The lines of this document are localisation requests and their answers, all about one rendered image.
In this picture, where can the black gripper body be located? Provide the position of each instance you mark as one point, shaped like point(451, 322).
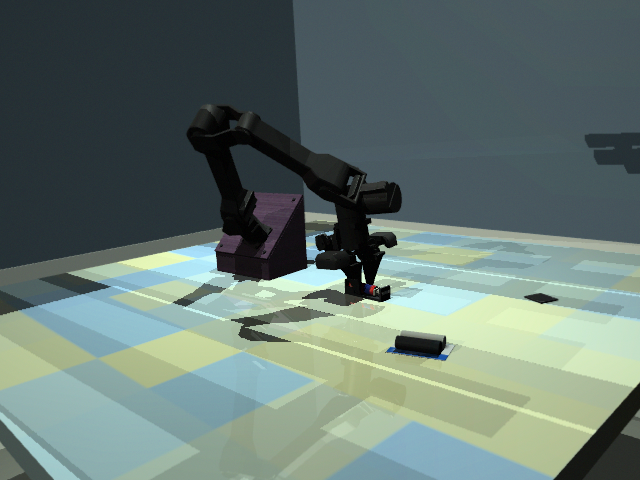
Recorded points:
point(354, 237)

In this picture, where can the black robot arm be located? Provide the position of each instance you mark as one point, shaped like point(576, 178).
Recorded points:
point(324, 174)

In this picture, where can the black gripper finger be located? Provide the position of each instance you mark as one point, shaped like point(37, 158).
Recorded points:
point(354, 274)
point(370, 264)

